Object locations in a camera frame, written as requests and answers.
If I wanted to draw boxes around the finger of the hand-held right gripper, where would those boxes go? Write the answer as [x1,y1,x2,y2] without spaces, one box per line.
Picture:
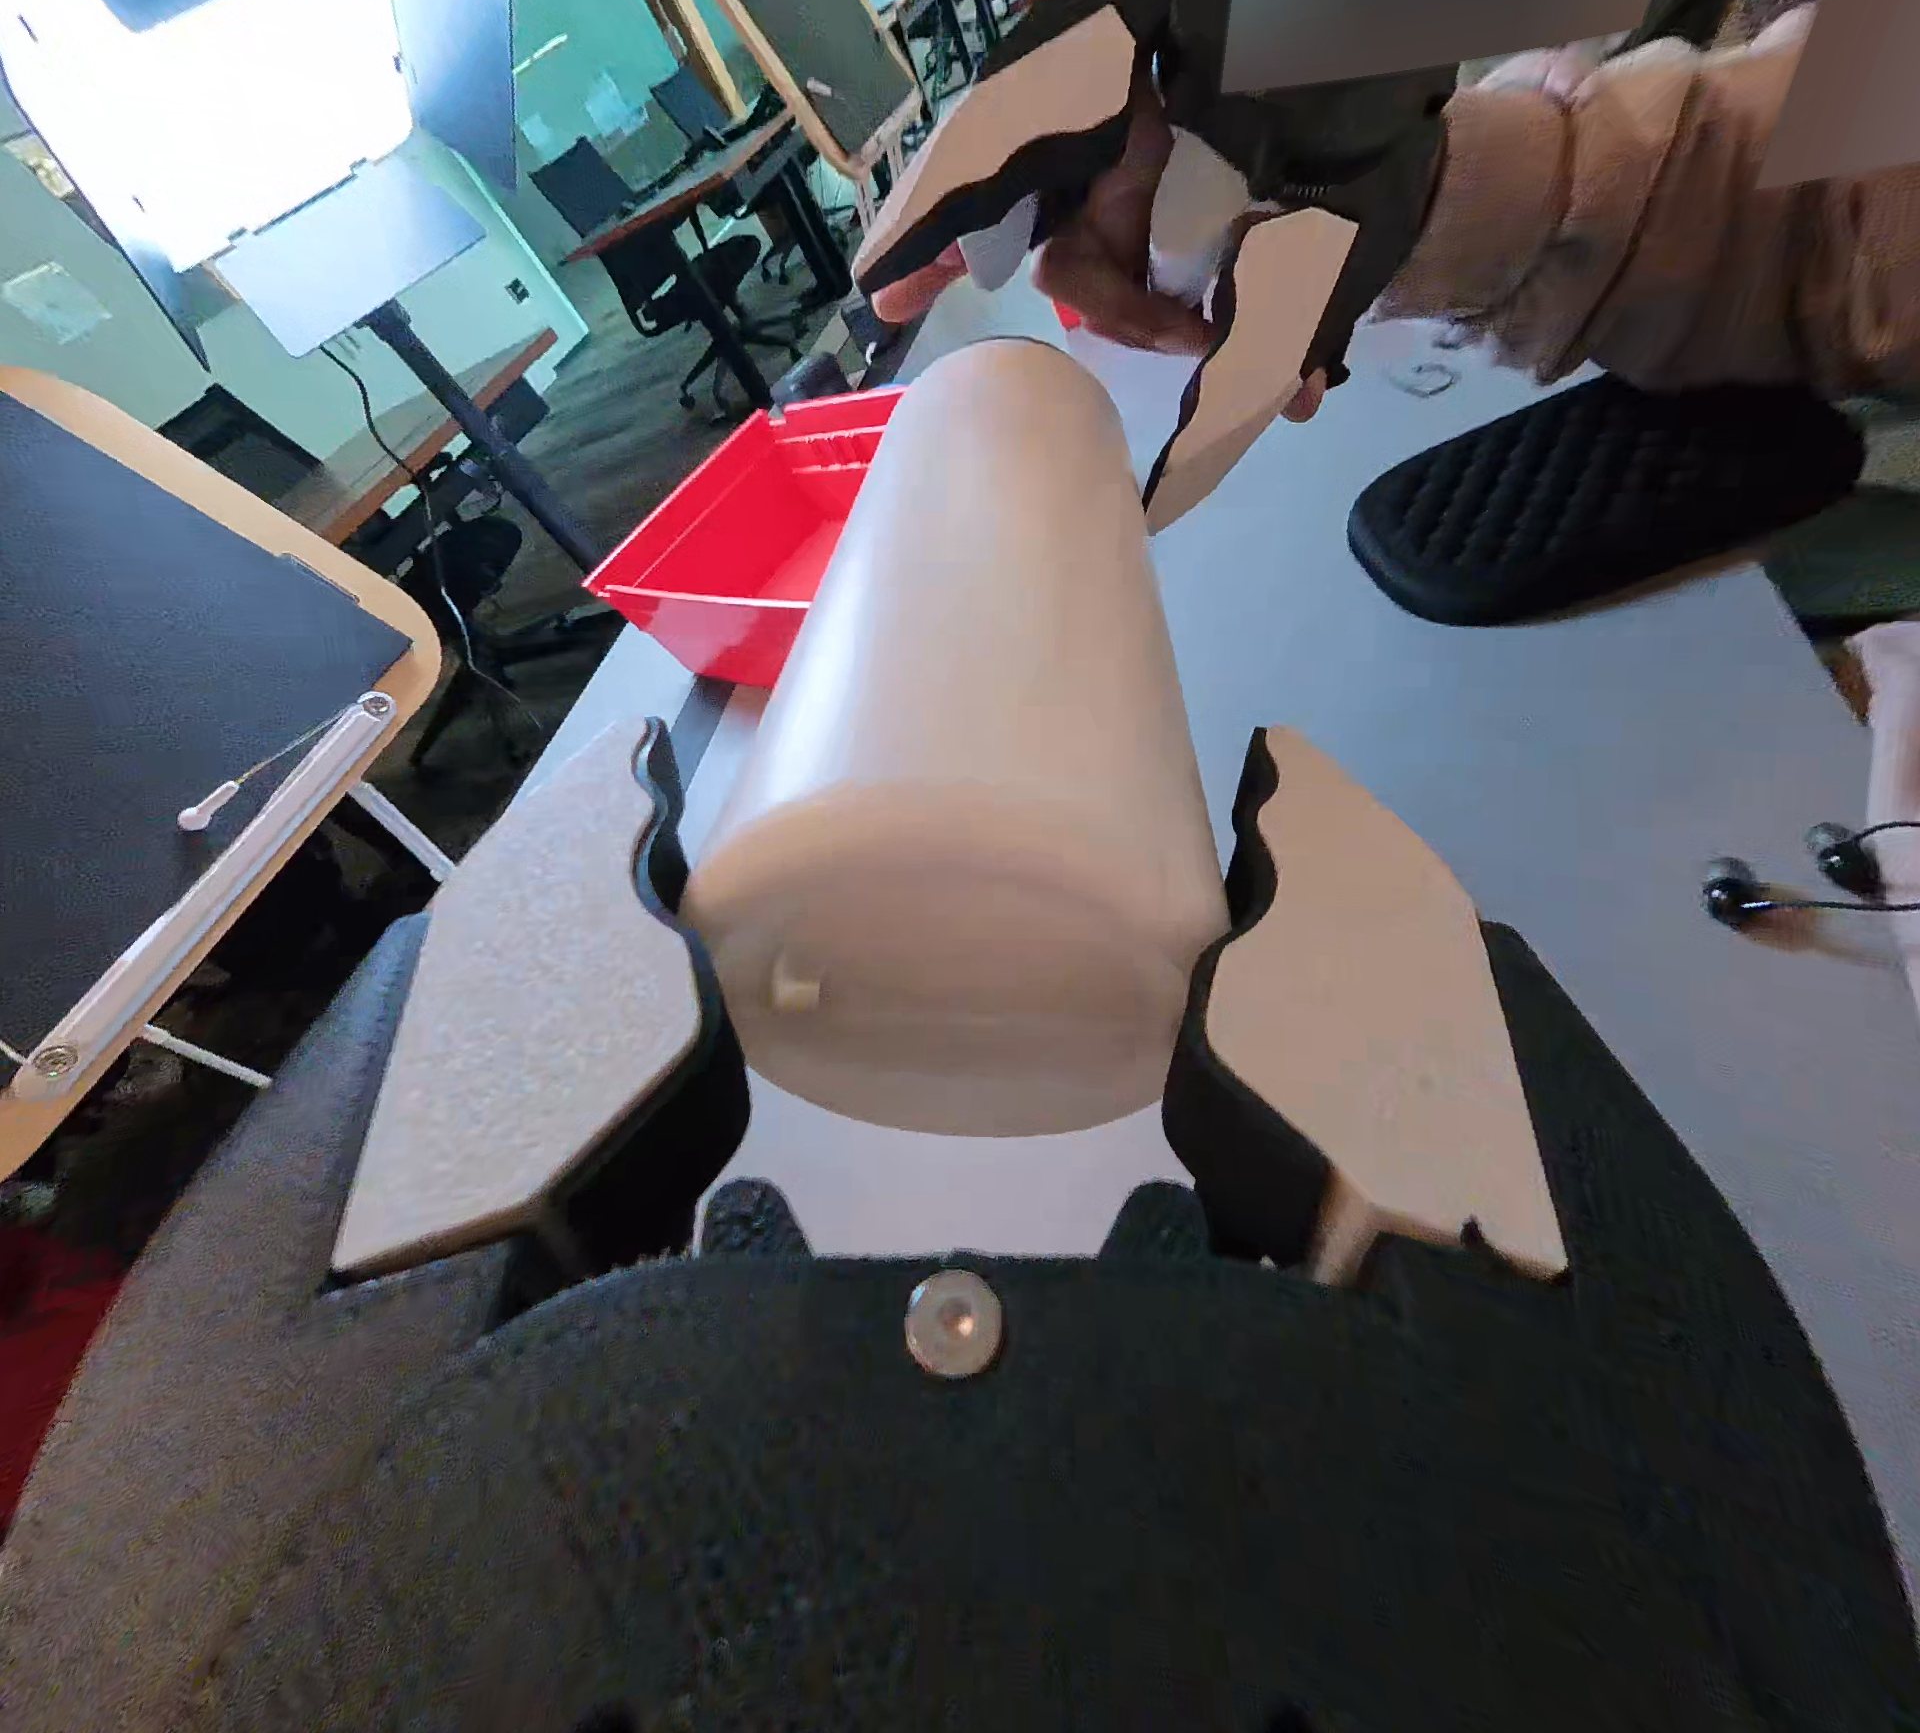
[851,5,1153,299]
[1141,206,1362,539]

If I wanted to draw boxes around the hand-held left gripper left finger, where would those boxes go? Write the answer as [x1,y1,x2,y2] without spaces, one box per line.
[327,717,752,1284]

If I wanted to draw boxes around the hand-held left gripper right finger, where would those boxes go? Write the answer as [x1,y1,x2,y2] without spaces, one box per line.
[1163,725,1570,1288]

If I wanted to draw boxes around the white bottle with black cap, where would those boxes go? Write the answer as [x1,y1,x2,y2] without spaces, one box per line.
[679,338,1236,1141]

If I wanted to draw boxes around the white metal board stand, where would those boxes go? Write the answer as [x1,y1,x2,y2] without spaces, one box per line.
[0,692,457,1123]

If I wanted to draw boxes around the wooden edged office desk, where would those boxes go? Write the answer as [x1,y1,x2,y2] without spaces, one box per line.
[562,104,799,265]

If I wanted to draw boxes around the black office chair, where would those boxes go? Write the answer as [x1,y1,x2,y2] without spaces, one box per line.
[533,135,804,414]

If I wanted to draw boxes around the black chair armrest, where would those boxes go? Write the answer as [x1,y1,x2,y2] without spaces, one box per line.
[1345,373,1872,629]

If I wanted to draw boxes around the red plastic bin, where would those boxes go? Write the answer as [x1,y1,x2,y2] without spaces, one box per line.
[581,383,913,694]

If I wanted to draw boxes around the red bag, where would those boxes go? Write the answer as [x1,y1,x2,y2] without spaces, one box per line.
[0,1221,132,1529]

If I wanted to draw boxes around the dark office chair seat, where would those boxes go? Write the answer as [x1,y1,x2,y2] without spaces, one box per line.
[1762,481,1920,643]

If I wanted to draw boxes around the black wired earphones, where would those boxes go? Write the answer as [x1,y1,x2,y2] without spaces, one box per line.
[1698,818,1920,935]

